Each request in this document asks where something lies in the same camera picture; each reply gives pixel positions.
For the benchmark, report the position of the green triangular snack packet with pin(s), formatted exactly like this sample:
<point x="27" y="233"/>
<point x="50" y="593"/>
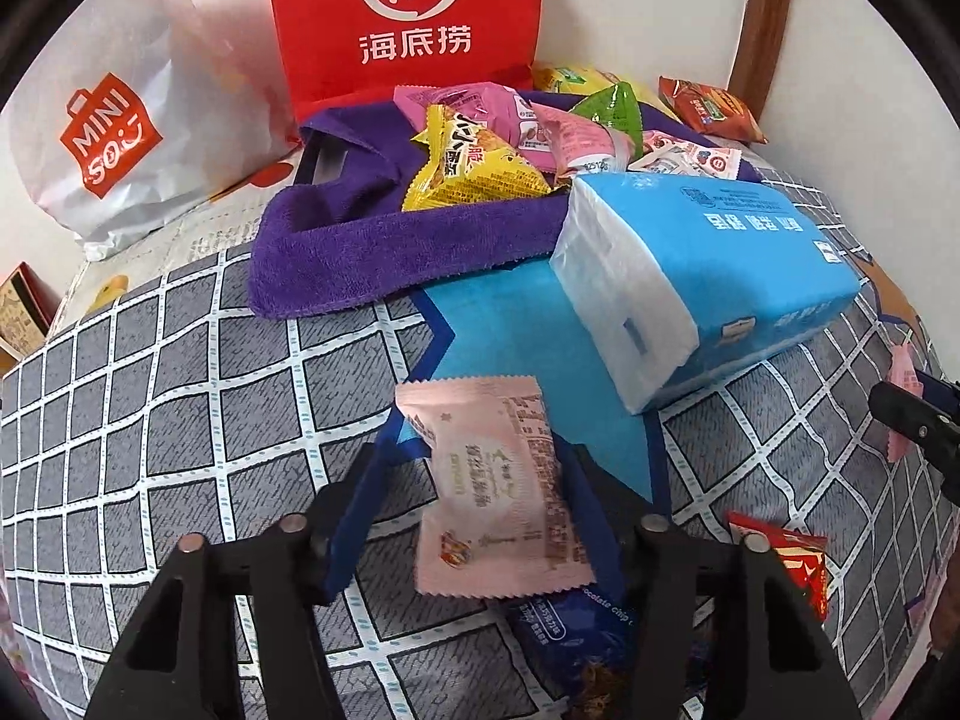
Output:
<point x="615" y="109"/>

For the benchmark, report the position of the pink snack packet yellow corner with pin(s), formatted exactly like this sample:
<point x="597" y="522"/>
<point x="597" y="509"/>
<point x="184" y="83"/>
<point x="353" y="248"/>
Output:
<point x="472" y="101"/>

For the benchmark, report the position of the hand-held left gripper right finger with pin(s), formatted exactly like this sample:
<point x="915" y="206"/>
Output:
<point x="592" y="532"/>

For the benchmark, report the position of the grey checked bed sheet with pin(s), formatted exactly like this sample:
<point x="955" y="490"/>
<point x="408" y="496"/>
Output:
<point x="187" y="405"/>

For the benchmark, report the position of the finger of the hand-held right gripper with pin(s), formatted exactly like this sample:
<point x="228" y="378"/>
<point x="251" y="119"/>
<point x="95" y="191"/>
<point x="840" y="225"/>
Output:
<point x="937" y="386"/>
<point x="911" y="420"/>

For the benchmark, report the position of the red brown cardboard box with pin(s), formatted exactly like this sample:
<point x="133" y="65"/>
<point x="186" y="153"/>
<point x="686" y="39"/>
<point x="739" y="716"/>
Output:
<point x="26" y="307"/>

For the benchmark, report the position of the brown wooden bed frame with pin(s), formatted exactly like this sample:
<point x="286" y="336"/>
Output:
<point x="765" y="37"/>

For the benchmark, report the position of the red paper bag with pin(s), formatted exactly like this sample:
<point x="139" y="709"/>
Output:
<point x="405" y="7"/>

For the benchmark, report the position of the dark blue cookie packet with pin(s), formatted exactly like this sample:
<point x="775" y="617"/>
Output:
<point x="570" y="652"/>

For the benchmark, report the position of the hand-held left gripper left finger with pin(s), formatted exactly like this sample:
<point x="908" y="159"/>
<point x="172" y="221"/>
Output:
<point x="346" y="544"/>

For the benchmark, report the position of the thin pink packet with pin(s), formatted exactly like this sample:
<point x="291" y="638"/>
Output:
<point x="904" y="367"/>

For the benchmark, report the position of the pale pink snack packet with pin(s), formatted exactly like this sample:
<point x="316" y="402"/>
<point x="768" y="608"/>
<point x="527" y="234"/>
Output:
<point x="495" y="487"/>

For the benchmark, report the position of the small white pink packet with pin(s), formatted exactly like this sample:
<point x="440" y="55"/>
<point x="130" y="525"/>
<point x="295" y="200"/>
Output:
<point x="705" y="161"/>
<point x="664" y="142"/>

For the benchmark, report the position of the white mat with fruit print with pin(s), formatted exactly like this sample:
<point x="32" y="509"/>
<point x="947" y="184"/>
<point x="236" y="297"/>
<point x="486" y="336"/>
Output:
<point x="195" y="232"/>

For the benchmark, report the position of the purple towel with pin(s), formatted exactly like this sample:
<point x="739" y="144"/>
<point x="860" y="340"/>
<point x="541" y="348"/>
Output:
<point x="337" y="240"/>

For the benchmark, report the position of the blue tissue pack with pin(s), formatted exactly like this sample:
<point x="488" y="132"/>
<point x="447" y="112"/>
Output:
<point x="697" y="270"/>

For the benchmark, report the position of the yellow noodle snack packet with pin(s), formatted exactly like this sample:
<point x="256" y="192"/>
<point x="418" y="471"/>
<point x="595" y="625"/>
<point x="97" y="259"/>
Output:
<point x="472" y="165"/>

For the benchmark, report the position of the white paper bag orange logo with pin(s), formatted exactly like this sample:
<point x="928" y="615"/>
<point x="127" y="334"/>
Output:
<point x="150" y="75"/>

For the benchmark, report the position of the orange snack packet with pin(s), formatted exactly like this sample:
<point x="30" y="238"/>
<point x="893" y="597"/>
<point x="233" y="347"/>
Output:
<point x="712" y="109"/>

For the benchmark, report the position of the red snack packet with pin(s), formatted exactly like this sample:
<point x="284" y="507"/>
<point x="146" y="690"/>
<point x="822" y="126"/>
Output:
<point x="799" y="562"/>

